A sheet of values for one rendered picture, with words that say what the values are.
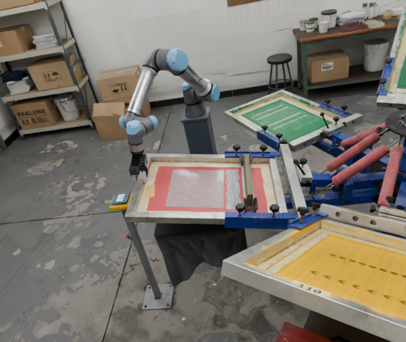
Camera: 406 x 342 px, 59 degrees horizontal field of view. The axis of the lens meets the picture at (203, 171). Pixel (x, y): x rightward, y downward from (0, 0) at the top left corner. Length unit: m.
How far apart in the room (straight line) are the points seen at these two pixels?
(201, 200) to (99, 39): 4.28
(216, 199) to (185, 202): 0.17
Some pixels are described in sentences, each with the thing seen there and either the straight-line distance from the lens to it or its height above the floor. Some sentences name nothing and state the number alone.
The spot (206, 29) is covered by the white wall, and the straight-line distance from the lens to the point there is 5.51.
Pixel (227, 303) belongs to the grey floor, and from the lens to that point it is 2.75.
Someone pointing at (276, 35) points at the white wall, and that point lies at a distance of 5.58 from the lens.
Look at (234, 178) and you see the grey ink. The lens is 2.03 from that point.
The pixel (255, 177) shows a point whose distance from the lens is 2.06.
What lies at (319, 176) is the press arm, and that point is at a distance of 1.98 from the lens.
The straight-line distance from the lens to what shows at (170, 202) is 1.88.
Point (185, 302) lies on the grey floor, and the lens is 2.81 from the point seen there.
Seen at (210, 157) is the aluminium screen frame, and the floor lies 1.10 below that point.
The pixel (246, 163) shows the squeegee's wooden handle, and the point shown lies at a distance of 1.98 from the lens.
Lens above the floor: 2.22
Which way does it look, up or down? 33 degrees down
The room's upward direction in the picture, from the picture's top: 12 degrees counter-clockwise
